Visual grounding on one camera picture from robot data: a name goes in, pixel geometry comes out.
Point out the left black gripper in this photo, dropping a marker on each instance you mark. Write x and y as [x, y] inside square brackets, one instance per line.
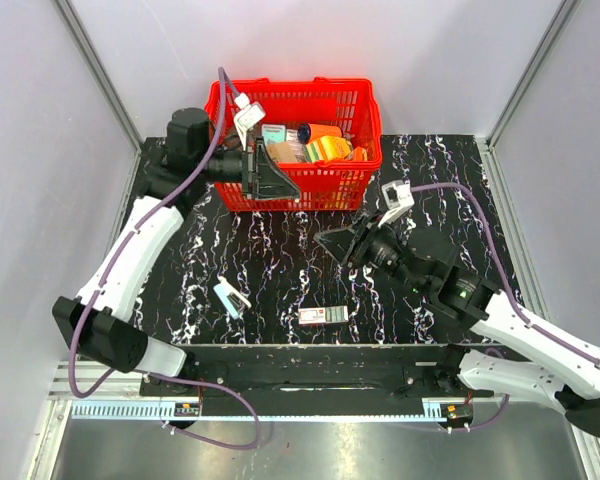
[269, 181]

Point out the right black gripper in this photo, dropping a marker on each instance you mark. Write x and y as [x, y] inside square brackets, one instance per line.
[344, 243]

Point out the red white staple box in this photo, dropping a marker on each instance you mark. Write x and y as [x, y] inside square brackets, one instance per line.
[323, 316]

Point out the light blue stapler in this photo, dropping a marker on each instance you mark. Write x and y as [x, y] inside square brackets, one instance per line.
[234, 301]

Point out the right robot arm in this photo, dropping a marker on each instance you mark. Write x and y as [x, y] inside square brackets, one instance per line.
[559, 370]

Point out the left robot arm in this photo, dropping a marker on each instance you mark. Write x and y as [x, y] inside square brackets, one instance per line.
[96, 322]

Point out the brown cardboard box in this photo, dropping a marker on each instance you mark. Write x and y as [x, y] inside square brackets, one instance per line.
[283, 153]

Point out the teal small box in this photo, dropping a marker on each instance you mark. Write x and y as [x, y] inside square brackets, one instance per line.
[273, 133]

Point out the orange cylinder can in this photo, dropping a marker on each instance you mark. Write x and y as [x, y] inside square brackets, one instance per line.
[308, 132]

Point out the yellow green striped box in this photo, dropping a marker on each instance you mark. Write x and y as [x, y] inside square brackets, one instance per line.
[327, 149]

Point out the red plastic shopping basket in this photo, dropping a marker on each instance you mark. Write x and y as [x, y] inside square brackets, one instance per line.
[348, 103]

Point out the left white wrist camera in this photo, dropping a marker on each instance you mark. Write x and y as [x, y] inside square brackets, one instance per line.
[248, 115]

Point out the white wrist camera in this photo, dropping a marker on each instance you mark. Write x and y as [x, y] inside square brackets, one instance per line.
[248, 115]
[399, 200]

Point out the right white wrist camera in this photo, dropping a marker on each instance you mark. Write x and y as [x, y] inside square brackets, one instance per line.
[399, 200]

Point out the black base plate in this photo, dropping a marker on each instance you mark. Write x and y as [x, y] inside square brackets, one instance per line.
[354, 383]

